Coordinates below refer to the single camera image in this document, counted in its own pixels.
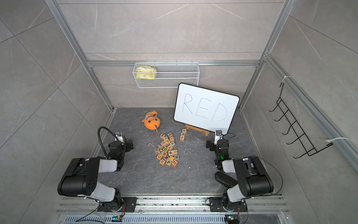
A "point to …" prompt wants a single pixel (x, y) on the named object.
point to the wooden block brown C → (170, 135)
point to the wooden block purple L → (160, 145)
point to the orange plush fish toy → (151, 121)
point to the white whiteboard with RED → (205, 108)
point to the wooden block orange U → (159, 156)
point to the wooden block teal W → (176, 157)
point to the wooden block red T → (168, 141)
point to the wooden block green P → (168, 162)
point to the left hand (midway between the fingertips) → (123, 138)
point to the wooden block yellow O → (171, 158)
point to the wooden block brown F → (184, 130)
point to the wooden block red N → (174, 162)
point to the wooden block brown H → (171, 139)
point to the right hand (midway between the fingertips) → (216, 137)
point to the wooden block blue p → (182, 134)
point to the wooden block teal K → (172, 143)
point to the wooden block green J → (165, 138)
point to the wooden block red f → (182, 138)
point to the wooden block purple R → (166, 158)
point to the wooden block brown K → (162, 161)
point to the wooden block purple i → (162, 135)
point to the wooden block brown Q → (175, 152)
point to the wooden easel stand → (205, 132)
